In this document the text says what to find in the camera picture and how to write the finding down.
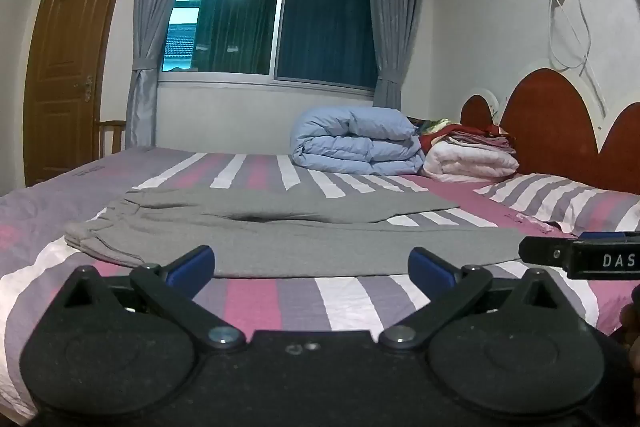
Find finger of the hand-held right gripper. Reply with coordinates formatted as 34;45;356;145
518;234;573;269

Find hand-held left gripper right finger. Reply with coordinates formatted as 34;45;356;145
378;247;573;351

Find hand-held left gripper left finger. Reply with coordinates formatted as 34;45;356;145
57;245;247;351

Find grey pants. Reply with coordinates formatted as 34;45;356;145
64;186;532;279

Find person's right hand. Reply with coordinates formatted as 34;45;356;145
619;284;640;380

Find striped pillow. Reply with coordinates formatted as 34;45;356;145
472;173;640;236

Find striped bed sheet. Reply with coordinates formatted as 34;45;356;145
0;146;640;424

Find white folded quilt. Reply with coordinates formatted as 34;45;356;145
422;139;520;180

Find stack of folded cloths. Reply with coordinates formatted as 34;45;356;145
447;131;517;154

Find red wooden headboard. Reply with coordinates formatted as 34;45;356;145
460;68;640;196

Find stack of folded clothes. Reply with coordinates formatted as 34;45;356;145
419;123;502;152

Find floral cloth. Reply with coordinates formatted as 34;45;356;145
407;116;451;138

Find blue folded duvet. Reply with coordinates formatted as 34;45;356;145
290;107;427;176

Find wooden chair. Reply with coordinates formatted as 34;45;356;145
97;120;127;158

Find grey curtain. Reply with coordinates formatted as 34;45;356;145
362;0;432;110
125;0;212;148

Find brown wooden door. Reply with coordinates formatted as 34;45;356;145
22;0;142;188

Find sliding glass window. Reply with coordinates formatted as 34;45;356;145
159;0;377;90

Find white cable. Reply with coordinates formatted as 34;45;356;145
546;0;610;134

